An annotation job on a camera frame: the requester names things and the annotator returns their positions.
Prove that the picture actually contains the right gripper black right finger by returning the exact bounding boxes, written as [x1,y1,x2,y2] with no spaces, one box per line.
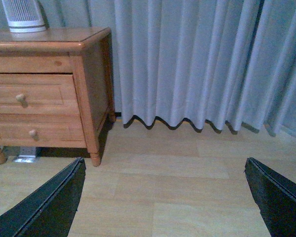
[245,158,296,237]

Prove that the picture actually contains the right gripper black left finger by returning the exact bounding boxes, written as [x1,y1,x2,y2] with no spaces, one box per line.
[0,158,86,237]

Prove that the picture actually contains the wooden drawer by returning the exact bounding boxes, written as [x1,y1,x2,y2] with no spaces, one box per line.
[0,114,86,148]
[0,74,79,115]

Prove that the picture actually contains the white power strip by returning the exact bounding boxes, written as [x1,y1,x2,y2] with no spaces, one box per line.
[12,147,39,163]

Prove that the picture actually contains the wooden nightstand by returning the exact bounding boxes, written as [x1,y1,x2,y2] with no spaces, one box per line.
[0,27,115,166]

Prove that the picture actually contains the grey curtain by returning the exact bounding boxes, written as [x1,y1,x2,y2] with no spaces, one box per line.
[0,0,296,138]

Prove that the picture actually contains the white air purifier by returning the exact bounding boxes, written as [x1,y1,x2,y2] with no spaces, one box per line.
[1,0,46,33]

